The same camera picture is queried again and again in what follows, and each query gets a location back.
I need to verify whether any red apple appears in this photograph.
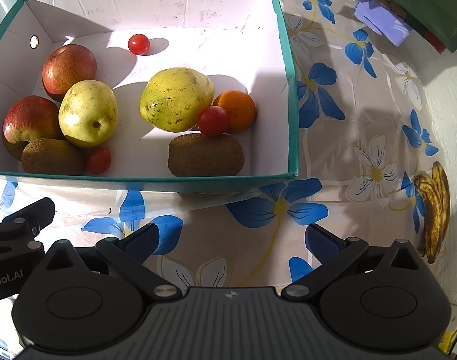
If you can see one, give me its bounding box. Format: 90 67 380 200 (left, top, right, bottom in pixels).
41 44 97 102

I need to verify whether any large green-red apple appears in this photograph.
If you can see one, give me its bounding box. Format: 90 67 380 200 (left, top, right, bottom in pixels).
1 95 62 161

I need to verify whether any yellow pear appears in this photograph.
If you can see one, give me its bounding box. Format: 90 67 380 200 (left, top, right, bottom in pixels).
139 67 215 133
58 80 119 148

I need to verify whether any teal cardboard box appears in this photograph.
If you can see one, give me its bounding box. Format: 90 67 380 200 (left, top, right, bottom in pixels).
0 0 298 194

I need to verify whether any floral tablecloth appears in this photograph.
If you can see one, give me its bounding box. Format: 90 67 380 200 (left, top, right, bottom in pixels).
0 0 457 304

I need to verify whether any orange tangerine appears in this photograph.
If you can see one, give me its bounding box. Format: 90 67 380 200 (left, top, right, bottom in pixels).
213 89 257 134

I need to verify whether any brown kiwi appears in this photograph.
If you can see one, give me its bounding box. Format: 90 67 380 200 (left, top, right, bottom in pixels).
167 133 245 177
22 138 85 176

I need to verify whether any overripe banana bunch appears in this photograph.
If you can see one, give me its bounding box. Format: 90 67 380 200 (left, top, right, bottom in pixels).
414 161 450 264

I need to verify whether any purple paper box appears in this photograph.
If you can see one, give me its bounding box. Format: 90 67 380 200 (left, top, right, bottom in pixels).
354 0 412 47

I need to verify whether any cherry tomato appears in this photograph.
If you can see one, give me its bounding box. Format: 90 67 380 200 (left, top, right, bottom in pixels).
197 106 230 137
86 146 112 176
128 33 151 55

